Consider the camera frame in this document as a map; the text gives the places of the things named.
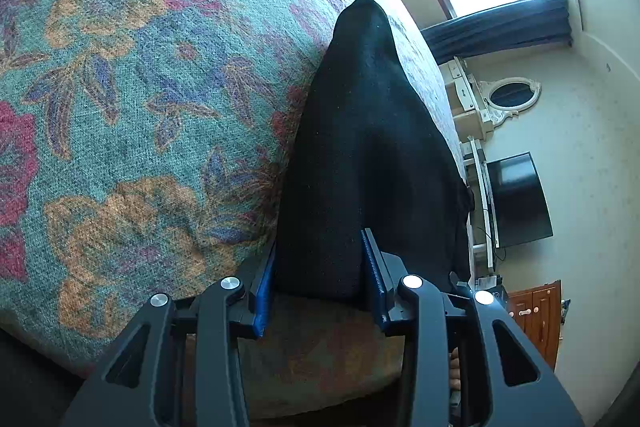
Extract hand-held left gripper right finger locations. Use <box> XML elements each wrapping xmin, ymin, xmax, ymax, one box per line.
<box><xmin>360</xmin><ymin>228</ymin><xmax>586</xmax><ymax>427</ymax></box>

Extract black pants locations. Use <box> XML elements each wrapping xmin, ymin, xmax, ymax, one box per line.
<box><xmin>274</xmin><ymin>0</ymin><xmax>475</xmax><ymax>300</ymax></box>

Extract dark blue curtain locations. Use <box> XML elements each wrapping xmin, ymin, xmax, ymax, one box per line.
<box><xmin>420</xmin><ymin>0</ymin><xmax>573</xmax><ymax>65</ymax></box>

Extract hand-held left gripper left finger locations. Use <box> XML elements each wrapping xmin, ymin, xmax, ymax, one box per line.
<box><xmin>60</xmin><ymin>242</ymin><xmax>278</xmax><ymax>427</ymax></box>

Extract black television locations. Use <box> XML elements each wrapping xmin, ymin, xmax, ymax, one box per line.
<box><xmin>486</xmin><ymin>152</ymin><xmax>554</xmax><ymax>250</ymax></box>

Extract black set-top box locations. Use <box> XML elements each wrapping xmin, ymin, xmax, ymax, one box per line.
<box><xmin>475</xmin><ymin>274</ymin><xmax>508</xmax><ymax>300</ymax></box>

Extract oval white-framed mirror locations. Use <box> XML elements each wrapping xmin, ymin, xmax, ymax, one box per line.
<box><xmin>479</xmin><ymin>77</ymin><xmax>542</xmax><ymax>128</ymax></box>

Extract floral bed blanket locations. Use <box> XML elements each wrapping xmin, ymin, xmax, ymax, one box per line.
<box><xmin>0</xmin><ymin>0</ymin><xmax>468</xmax><ymax>420</ymax></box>

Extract white dressing table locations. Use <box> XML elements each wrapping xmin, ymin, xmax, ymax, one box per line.
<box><xmin>439</xmin><ymin>57</ymin><xmax>493</xmax><ymax>142</ymax></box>

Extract white television stand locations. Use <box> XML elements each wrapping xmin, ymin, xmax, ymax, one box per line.
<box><xmin>460</xmin><ymin>136</ymin><xmax>501</xmax><ymax>270</ymax></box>

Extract wooden cabinet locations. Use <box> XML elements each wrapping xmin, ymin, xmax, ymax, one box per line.
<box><xmin>505</xmin><ymin>281</ymin><xmax>563</xmax><ymax>370</ymax></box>

